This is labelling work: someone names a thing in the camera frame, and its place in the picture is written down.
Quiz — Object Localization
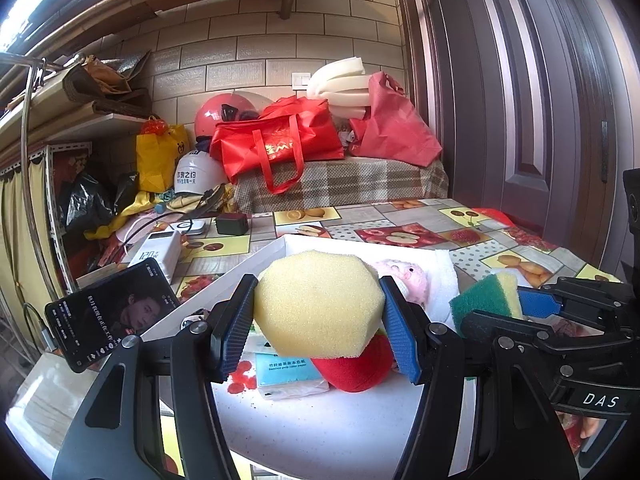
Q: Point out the red glossy tote bag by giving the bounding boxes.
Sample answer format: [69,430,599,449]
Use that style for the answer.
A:
[209,95,346,196]

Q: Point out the cream foam roll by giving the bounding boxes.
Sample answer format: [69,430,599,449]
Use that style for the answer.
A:
[306,57,373,121]

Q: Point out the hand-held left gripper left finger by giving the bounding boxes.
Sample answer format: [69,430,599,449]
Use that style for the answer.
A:
[50,274,260,480]

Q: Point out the yellow curtain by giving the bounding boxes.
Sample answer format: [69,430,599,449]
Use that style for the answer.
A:
[0,160,66,321]

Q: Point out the black plastic bag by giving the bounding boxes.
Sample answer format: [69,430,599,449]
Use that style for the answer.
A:
[62,170,141,233]

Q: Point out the brown door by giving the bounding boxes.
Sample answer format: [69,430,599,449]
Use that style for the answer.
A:
[390,0,640,281]

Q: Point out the metal storage shelf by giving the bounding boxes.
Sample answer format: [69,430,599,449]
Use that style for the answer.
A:
[0,55,151,311]

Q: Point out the black power adapter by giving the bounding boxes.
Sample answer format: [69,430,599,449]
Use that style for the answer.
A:
[215,213,249,236]

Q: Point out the plaid cloth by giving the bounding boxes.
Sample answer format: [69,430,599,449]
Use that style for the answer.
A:
[234,155,450,213]

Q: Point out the pink plush toy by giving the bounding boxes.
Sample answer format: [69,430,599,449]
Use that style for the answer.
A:
[372,258,431,311]

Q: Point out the yellow paper bag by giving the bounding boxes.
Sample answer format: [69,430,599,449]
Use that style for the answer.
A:
[136,122,191,193]

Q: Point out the white power bank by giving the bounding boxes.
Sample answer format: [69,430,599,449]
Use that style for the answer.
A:
[127,232,181,286]

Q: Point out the yellow octagonal sponge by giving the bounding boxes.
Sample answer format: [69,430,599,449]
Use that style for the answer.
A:
[253,251,387,361]

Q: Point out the red and green plush toy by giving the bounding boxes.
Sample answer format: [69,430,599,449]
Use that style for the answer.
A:
[312,330,396,393]

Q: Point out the white helmet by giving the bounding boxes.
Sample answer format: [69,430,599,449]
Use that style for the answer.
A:
[172,151,231,198]

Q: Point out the red helmet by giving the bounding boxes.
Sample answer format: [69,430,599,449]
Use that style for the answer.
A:
[194,92,276,138]

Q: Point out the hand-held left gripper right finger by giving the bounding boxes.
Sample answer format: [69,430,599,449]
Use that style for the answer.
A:
[378,276,581,480]

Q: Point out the white towel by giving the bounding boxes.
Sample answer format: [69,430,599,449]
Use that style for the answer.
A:
[420,250,461,331]

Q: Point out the black smartphone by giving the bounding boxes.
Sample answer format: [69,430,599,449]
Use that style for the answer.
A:
[44,259,181,373]

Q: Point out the person's right hand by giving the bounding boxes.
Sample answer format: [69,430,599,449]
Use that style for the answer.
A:
[580,412,603,443]

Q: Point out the yellow cloth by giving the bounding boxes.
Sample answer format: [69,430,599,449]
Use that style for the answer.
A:
[85,190,236,241]

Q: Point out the red nonwoven bag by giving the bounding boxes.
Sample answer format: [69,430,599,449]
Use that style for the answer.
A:
[348,71,443,168]

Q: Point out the white cardboard box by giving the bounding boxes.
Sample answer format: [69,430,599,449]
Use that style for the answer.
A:
[137,234,458,466]

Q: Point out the folded brown bags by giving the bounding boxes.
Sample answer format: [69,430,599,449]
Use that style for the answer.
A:
[62,50,153,118]

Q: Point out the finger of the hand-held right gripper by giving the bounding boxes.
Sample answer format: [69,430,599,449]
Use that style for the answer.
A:
[517,276,632,332]
[460,309,556,361]

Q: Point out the green and yellow scouring sponge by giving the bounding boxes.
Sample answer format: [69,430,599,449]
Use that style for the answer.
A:
[448,271,524,333]

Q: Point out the blue tissue packet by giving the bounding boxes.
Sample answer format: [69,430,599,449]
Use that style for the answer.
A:
[255,335,331,401]

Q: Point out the bent steel tube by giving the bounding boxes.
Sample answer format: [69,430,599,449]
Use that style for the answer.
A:
[0,52,71,301]

